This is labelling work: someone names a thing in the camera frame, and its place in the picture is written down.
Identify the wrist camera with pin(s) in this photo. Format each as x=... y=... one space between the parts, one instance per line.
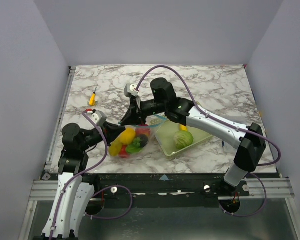
x=133 y=94
x=95 y=117

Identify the yellow toy banana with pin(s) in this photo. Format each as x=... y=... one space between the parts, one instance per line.
x=183 y=127

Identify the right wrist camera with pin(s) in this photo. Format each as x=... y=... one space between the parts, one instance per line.
x=133 y=94

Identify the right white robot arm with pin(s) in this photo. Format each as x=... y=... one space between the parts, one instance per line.
x=249 y=141

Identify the orange yellow toy fruit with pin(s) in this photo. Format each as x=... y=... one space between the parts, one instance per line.
x=128 y=136

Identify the dark red toy fruit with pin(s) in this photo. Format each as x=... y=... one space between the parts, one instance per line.
x=143 y=130

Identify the clear zip top bag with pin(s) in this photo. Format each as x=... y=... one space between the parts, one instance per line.
x=154 y=122

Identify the green toy cabbage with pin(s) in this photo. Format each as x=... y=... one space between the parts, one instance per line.
x=182 y=139

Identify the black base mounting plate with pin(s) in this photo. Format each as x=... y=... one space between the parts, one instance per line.
x=126 y=191

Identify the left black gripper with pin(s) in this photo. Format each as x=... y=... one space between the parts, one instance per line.
x=111 y=131

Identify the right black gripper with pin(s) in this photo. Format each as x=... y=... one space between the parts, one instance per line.
x=136 y=110

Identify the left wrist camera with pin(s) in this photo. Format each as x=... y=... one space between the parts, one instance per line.
x=95 y=117

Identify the dark purple toy mangosteen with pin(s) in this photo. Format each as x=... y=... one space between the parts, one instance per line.
x=141 y=141

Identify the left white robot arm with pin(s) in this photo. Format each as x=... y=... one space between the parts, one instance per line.
x=75 y=187

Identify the green toy pepper slice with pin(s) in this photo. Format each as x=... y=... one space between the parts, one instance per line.
x=132 y=149

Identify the yellow handled screwdriver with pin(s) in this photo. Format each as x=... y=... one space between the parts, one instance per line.
x=93 y=101

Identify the yellow green toy pepper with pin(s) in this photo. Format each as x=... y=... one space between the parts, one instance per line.
x=115 y=148

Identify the green perforated plastic basket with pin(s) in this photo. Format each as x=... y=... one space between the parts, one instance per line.
x=164 y=137

